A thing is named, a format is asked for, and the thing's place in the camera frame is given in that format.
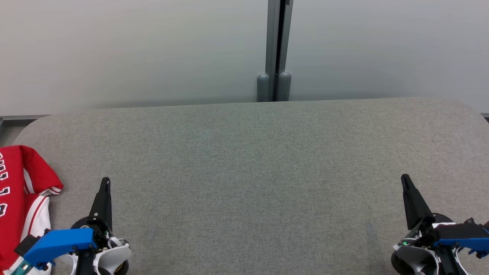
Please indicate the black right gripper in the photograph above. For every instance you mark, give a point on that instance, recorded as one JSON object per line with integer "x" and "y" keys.
{"x": 428, "y": 227}

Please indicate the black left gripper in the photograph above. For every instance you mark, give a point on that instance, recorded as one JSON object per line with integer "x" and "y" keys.
{"x": 93, "y": 223}

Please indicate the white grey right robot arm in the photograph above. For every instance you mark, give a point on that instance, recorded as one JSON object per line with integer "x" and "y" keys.
{"x": 412, "y": 256}

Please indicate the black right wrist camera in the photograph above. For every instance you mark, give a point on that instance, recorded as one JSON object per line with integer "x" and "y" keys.
{"x": 458, "y": 230}

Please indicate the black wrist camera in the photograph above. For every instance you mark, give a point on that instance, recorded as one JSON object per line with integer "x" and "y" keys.
{"x": 26, "y": 244}
{"x": 458, "y": 230}

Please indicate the blue left camera bracket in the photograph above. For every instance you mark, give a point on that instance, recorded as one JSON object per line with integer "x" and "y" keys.
{"x": 57, "y": 240}

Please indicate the blue camera bracket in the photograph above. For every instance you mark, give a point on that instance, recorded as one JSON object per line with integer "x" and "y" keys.
{"x": 57, "y": 240}
{"x": 462, "y": 242}

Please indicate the blue right camera bracket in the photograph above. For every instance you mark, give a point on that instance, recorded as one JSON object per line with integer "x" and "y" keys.
{"x": 462, "y": 242}

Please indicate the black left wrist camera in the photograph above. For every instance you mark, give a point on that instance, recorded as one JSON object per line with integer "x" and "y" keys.
{"x": 26, "y": 244}

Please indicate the grey cylindrical post foot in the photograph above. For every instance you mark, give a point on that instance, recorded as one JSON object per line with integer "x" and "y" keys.
{"x": 284, "y": 86}
{"x": 263, "y": 88}

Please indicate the grey metal partition post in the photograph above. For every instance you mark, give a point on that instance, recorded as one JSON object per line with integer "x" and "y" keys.
{"x": 276, "y": 38}

